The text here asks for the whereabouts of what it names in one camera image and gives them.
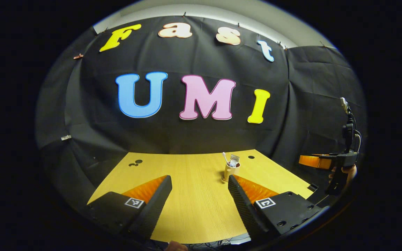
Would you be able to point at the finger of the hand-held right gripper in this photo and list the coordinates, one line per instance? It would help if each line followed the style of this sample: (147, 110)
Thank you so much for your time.
(314, 161)

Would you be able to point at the beige cup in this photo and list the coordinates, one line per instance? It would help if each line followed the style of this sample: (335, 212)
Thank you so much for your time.
(229, 173)

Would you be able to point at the pale pink toothbrush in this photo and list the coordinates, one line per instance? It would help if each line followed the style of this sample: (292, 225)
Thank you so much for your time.
(225, 157)

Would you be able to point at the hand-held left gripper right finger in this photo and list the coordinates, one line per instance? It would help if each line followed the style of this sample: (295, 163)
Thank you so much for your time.
(241, 205)

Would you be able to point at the silver metal clip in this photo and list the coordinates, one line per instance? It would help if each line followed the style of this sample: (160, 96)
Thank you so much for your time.
(66, 137)

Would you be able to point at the black backdrop cloth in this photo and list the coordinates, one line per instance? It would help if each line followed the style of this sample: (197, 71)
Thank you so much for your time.
(187, 139)

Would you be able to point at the wooden desktop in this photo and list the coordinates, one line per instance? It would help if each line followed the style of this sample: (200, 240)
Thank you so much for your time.
(197, 195)

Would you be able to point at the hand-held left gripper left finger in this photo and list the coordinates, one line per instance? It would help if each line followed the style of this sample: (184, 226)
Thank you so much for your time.
(157, 205)

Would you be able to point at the white toothpaste tube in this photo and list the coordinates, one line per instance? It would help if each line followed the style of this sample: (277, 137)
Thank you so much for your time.
(234, 160)

